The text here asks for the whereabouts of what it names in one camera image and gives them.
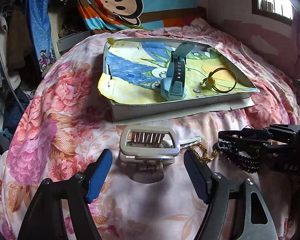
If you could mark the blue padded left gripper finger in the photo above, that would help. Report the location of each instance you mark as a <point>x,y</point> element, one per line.
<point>44,217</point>
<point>251,219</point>

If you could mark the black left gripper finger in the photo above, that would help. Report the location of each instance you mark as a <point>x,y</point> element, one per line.
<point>245,140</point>
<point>272,132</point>

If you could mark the silver hair clip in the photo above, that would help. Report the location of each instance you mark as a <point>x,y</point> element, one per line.
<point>183,143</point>

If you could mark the black hair tie yellow bead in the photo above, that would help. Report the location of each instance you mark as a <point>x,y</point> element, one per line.
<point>221,80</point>

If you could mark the light blue smart watch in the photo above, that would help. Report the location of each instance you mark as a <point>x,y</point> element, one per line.
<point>172,87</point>

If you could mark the beige hair claw clip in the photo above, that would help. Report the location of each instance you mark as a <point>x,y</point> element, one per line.
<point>149,149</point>

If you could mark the floral pink bed quilt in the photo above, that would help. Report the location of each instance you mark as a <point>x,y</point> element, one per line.
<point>68,124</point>

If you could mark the grey tray box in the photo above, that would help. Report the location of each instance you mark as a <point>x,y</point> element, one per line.
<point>170,99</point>

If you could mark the coloured dinosaur drawing paper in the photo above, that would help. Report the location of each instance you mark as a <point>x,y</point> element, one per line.
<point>165,72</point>

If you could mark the window with bars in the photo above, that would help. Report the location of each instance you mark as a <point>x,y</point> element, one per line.
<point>278,10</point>

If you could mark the hanging clothes on rack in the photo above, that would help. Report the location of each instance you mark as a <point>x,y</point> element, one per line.
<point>19,70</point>

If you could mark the grey shelf board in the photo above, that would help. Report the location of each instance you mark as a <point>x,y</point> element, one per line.
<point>66,43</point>

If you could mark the striped monkey blanket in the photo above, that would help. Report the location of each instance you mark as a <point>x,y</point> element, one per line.
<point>115,15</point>

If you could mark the blue dotted hanging curtain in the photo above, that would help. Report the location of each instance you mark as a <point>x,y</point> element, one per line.
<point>40,30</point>

